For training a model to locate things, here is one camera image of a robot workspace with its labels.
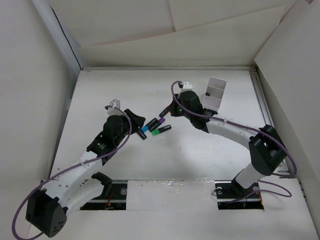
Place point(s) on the purple highlighter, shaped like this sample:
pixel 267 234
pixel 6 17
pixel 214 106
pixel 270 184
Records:
pixel 158 122

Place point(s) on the pink highlighter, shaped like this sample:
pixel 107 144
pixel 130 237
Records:
pixel 141 134

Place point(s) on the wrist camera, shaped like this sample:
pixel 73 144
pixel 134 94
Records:
pixel 115 103
pixel 187 86

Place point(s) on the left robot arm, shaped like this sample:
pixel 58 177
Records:
pixel 49 205

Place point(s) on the blue highlighter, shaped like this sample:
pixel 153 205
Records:
pixel 148 126

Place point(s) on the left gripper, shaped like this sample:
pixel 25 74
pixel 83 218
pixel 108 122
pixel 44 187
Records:
pixel 137 121

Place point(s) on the aluminium table rail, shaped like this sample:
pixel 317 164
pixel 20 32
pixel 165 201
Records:
pixel 282 171

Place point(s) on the green highlighter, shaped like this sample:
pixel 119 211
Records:
pixel 161 130

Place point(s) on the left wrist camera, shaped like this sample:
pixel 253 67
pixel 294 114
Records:
pixel 115 103

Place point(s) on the orange highlighter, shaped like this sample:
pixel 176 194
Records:
pixel 165 111

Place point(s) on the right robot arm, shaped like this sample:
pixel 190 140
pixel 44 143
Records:
pixel 265 146

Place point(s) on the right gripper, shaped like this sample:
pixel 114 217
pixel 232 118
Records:
pixel 173 111

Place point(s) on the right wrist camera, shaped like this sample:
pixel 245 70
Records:
pixel 187 86

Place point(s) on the white divided container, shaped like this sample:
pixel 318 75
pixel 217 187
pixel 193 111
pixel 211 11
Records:
pixel 216 87

